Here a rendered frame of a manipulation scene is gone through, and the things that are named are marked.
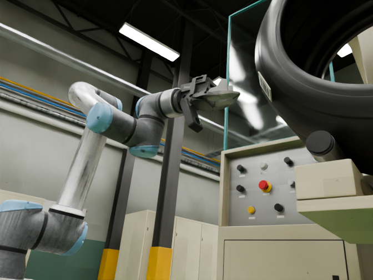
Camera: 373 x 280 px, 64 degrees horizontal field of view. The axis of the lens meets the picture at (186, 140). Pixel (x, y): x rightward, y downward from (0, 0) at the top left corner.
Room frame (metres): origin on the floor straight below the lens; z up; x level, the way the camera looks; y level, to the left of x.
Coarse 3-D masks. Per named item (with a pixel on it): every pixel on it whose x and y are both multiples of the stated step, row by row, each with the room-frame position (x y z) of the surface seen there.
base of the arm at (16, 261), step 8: (0, 248) 1.14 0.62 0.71; (8, 248) 1.15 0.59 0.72; (16, 248) 1.17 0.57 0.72; (0, 256) 1.14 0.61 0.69; (8, 256) 1.16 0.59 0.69; (16, 256) 1.18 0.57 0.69; (24, 256) 1.22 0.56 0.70; (0, 264) 1.14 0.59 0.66; (8, 264) 1.15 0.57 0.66; (16, 264) 1.18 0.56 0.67; (24, 264) 1.23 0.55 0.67; (0, 272) 1.13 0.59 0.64; (8, 272) 1.15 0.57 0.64; (16, 272) 1.18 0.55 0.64; (24, 272) 1.23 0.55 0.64
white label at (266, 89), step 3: (258, 72) 0.51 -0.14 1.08; (261, 78) 0.51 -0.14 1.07; (261, 81) 0.52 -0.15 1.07; (264, 81) 0.50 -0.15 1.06; (261, 84) 0.53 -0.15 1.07; (264, 84) 0.51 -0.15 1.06; (267, 84) 0.50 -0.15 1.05; (261, 87) 0.54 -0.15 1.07; (264, 87) 0.52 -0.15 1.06; (267, 87) 0.50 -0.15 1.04; (264, 90) 0.53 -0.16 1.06; (267, 90) 0.51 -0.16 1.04; (270, 90) 0.50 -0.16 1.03; (267, 93) 0.53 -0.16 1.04; (270, 93) 0.51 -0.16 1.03; (270, 96) 0.52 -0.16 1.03; (270, 99) 0.53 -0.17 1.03
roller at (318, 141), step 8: (312, 136) 0.45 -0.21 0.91; (320, 136) 0.44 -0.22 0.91; (328, 136) 0.43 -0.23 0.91; (312, 144) 0.45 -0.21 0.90; (320, 144) 0.44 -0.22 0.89; (328, 144) 0.44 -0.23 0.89; (336, 144) 0.45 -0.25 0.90; (312, 152) 0.45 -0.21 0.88; (320, 152) 0.45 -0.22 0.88; (328, 152) 0.44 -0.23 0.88; (336, 152) 0.45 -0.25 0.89; (320, 160) 0.47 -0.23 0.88; (328, 160) 0.47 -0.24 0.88; (336, 160) 0.47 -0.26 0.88
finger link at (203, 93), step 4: (200, 92) 0.70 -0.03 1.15; (204, 92) 0.69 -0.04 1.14; (208, 92) 0.69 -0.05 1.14; (212, 92) 0.69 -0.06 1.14; (216, 92) 0.68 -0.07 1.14; (196, 96) 0.71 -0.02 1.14; (200, 96) 0.70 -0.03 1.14; (204, 96) 0.70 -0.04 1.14; (208, 96) 0.70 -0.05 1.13; (212, 96) 0.69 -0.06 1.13
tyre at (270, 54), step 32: (288, 0) 0.47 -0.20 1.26; (320, 0) 0.56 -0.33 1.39; (352, 0) 0.57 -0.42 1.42; (288, 32) 0.61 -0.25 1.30; (320, 32) 0.64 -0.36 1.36; (352, 32) 0.62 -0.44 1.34; (256, 64) 0.55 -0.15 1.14; (288, 64) 0.47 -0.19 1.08; (320, 64) 0.67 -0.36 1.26; (288, 96) 0.48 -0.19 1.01; (320, 96) 0.44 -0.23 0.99; (352, 96) 0.41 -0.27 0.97; (320, 128) 0.47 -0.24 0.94; (352, 128) 0.43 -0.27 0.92; (352, 160) 0.54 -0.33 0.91
